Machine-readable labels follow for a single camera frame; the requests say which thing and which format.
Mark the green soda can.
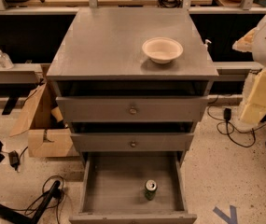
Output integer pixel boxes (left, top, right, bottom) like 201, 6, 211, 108
145, 179, 158, 201

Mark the grey wooden drawer cabinet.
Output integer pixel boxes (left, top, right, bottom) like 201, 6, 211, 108
46, 7, 219, 161

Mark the grey top drawer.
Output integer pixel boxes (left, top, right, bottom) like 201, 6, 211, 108
57, 97, 207, 122

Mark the grey middle drawer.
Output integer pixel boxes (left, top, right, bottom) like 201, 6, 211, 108
71, 133, 193, 152

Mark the grey open bottom drawer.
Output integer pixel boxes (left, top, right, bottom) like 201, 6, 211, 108
69, 152, 197, 224

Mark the white paper bowl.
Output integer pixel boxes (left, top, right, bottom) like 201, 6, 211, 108
142, 37, 183, 64

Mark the brown cardboard box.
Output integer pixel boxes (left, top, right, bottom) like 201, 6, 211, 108
8, 63, 79, 159

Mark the white pump bottle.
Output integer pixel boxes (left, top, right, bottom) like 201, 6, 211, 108
204, 39, 212, 50

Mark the black power adapter right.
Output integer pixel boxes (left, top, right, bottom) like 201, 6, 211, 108
223, 108, 231, 121

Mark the black power adapter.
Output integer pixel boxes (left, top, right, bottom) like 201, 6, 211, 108
8, 150, 20, 170
223, 108, 231, 121

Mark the black power adapter left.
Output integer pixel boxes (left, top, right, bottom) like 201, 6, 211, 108
8, 150, 20, 170

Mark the clear sanitizer bottle right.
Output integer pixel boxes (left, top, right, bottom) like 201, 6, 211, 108
0, 50, 14, 69

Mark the black stand base left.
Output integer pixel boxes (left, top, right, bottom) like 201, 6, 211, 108
0, 180, 63, 224

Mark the black cable on floor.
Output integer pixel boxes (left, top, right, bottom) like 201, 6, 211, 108
206, 105, 266, 148

